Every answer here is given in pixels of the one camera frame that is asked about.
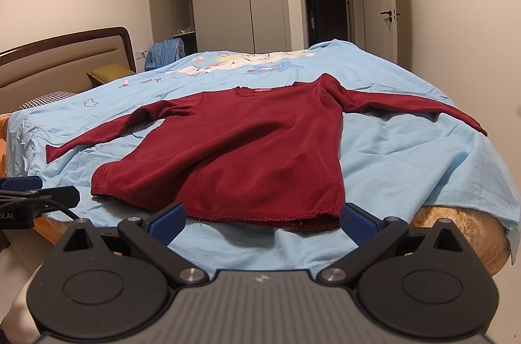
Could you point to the checkered pillow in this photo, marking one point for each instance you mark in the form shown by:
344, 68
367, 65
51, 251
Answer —
48, 98

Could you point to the brown padded headboard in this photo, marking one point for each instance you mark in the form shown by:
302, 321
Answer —
61, 64

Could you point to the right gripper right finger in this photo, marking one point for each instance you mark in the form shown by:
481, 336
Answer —
376, 240

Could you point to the blue garment on chair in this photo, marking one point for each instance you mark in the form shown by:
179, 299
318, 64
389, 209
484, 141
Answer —
164, 53

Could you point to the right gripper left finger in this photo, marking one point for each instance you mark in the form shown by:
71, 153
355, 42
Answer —
148, 240

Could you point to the mustard yellow pillow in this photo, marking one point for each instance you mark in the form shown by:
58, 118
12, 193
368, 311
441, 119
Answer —
108, 73

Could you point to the light blue cartoon bedsheet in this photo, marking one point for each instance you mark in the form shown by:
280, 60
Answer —
391, 164

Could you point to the dark red long-sleeve shirt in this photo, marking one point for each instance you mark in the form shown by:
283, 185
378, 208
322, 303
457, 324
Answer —
261, 156

